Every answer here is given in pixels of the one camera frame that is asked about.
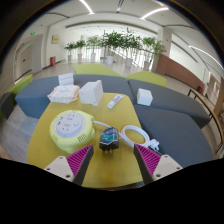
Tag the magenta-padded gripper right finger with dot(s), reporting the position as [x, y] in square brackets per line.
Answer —
[153, 163]

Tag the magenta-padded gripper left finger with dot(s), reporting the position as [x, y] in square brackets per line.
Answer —
[75, 163]

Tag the dark charger block with label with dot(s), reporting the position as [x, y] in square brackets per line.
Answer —
[109, 138]

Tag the wide grey sofa bench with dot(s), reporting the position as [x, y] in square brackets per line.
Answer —
[176, 140]

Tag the round yellow-green power strip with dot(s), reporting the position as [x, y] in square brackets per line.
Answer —
[71, 130]

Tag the short grey sofa bench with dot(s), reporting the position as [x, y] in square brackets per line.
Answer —
[173, 100]

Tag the small white cube box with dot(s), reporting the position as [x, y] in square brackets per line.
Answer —
[144, 97]

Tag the pink wet wipes pack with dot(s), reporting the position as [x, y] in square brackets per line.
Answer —
[64, 94]

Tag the white square box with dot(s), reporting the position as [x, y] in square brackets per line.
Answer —
[90, 92]

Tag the white tube with red print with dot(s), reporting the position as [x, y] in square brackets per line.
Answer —
[115, 101]

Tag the long grey sofa bench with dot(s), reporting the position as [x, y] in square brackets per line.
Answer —
[36, 96]

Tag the wooden armed chair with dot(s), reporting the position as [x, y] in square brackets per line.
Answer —
[206, 106]

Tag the white folded tissue stack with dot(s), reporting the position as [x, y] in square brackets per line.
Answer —
[66, 79]

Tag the short green sofa bench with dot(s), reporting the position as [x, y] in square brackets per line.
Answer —
[148, 77]

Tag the green sofa with dark end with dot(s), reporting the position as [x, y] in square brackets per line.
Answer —
[15, 91]

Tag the long green sofa bench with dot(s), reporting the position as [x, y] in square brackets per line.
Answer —
[93, 69]

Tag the red bin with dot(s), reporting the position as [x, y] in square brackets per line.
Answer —
[52, 61]

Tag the group of potted plants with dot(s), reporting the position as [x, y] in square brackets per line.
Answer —
[116, 41]

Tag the group of ceiling light strips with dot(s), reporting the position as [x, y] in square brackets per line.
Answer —
[153, 12]

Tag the framed wall picture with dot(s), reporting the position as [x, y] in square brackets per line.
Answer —
[55, 39]

